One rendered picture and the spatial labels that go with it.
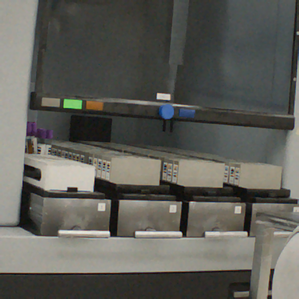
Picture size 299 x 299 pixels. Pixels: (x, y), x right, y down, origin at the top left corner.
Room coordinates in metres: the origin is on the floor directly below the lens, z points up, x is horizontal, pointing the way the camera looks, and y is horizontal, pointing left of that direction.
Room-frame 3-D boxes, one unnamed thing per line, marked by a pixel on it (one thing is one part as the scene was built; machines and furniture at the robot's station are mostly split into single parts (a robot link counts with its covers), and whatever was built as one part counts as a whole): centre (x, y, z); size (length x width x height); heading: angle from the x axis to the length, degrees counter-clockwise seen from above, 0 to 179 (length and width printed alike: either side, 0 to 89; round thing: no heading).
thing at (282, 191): (2.05, -0.13, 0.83); 0.60 x 0.12 x 0.02; 27
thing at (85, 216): (1.82, 0.26, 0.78); 0.73 x 0.14 x 0.09; 27
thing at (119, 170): (1.68, 0.02, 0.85); 0.12 x 0.02 x 0.06; 118
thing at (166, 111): (1.68, -0.03, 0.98); 0.03 x 0.01 x 0.03; 117
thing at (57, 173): (1.70, 0.20, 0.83); 0.30 x 0.10 x 0.06; 27
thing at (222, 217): (1.96, -0.01, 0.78); 0.73 x 0.14 x 0.09; 27
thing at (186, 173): (1.75, -0.11, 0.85); 0.12 x 0.02 x 0.06; 117
